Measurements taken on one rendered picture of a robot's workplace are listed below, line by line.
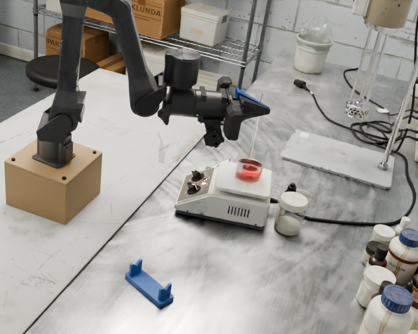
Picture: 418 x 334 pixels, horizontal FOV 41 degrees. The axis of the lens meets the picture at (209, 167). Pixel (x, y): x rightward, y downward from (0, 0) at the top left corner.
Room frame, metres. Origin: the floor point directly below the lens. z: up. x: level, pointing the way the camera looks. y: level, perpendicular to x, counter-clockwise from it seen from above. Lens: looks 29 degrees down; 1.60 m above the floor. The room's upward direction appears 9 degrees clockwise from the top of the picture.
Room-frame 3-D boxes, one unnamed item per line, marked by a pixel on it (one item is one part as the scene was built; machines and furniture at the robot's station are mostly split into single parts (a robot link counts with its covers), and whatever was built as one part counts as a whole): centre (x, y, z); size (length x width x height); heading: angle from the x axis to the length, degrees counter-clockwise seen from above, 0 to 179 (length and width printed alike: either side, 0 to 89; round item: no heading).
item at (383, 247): (0.89, -0.35, 0.94); 0.04 x 0.04 x 0.09
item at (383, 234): (1.01, -0.39, 0.93); 0.05 x 0.05 x 0.05
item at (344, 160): (1.41, -0.35, 0.91); 0.30 x 0.20 x 0.01; 75
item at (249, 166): (1.07, -0.09, 1.03); 0.07 x 0.06 x 0.08; 173
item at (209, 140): (1.04, 0.01, 1.11); 0.07 x 0.06 x 0.07; 13
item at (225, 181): (1.07, -0.08, 0.98); 0.12 x 0.12 x 0.01; 87
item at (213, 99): (1.04, 0.01, 1.16); 0.19 x 0.08 x 0.06; 10
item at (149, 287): (0.77, 0.07, 0.92); 0.10 x 0.03 x 0.04; 50
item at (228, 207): (1.07, -0.05, 0.94); 0.22 x 0.13 x 0.08; 87
